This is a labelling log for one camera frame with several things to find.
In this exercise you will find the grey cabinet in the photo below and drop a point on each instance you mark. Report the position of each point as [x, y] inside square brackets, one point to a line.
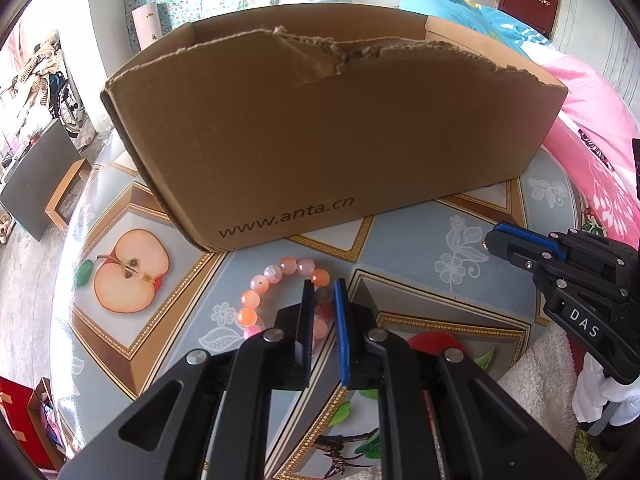
[35, 180]

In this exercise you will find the pair of beige shoes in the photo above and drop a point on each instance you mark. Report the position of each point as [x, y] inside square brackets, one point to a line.
[5, 230]

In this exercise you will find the white fluffy cloth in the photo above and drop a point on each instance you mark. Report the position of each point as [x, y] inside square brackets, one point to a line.
[540, 400]

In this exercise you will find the red gift bag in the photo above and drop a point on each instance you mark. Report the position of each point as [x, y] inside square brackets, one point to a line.
[15, 410]

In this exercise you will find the wheelchair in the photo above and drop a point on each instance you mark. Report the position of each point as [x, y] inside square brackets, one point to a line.
[65, 105]

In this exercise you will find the torn brown cardboard box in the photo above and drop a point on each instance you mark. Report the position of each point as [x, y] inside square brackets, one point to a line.
[325, 160]

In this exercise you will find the person's right hand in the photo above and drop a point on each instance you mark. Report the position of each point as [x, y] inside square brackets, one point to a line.
[595, 395]

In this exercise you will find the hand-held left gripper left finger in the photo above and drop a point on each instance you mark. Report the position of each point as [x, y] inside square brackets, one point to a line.
[306, 335]

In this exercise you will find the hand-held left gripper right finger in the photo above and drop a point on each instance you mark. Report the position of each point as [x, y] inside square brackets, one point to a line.
[342, 335]

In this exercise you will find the pink floral blanket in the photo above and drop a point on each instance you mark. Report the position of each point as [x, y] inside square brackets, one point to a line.
[590, 125]

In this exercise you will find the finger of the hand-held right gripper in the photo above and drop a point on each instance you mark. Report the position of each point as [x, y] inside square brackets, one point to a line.
[515, 252]
[525, 235]

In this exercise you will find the white paper roll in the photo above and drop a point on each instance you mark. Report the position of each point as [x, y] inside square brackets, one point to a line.
[147, 25]

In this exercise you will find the wooden stool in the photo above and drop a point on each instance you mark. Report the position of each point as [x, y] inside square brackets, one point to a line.
[75, 172]

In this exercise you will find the blue patterned blanket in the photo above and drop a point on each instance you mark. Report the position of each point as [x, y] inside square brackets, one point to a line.
[450, 5]

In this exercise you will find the brown paper bag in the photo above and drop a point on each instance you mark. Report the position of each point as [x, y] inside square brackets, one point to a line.
[35, 410]

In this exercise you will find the pile of clothes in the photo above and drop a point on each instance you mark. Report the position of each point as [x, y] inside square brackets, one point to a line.
[35, 67]

